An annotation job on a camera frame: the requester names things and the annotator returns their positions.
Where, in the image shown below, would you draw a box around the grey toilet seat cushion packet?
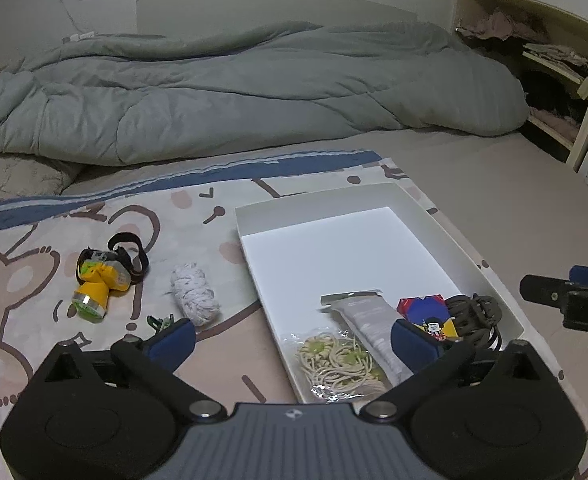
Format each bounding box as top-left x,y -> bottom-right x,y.
320,290 -> 412,387

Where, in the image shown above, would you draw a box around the black claw hair clip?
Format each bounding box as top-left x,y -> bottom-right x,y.
445,294 -> 502,350

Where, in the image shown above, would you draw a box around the red blue card pack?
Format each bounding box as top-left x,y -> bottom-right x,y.
397,295 -> 459,341

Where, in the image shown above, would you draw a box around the white patterned rolled cloth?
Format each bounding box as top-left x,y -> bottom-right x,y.
170,263 -> 220,327

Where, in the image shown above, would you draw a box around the cartoon bear print cloth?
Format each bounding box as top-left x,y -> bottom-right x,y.
0,153 -> 588,479

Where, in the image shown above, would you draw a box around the yellow headlamp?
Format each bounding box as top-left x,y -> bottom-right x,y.
70,232 -> 149,323

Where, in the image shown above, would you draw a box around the white shallow cardboard box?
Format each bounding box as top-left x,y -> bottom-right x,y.
233,181 -> 525,404

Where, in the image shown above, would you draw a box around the beige fleece blanket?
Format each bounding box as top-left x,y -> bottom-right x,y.
0,155 -> 82,200

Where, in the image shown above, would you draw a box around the beige folded clothes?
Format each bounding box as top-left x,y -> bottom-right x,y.
523,44 -> 588,82

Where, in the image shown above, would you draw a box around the grey duvet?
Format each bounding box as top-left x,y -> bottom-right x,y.
0,22 -> 529,167

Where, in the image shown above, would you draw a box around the pink clothes pile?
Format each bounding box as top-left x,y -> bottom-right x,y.
454,9 -> 548,44

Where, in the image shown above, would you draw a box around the grey headboard panel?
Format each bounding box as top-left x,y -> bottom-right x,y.
136,0 -> 417,39

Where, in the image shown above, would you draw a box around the green small clip cord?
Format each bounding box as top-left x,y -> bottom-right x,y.
145,313 -> 176,336

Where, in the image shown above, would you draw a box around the wall niche shelf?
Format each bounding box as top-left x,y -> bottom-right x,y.
452,0 -> 588,170

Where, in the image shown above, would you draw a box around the white charging cable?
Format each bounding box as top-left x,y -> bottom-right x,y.
47,0 -> 98,44

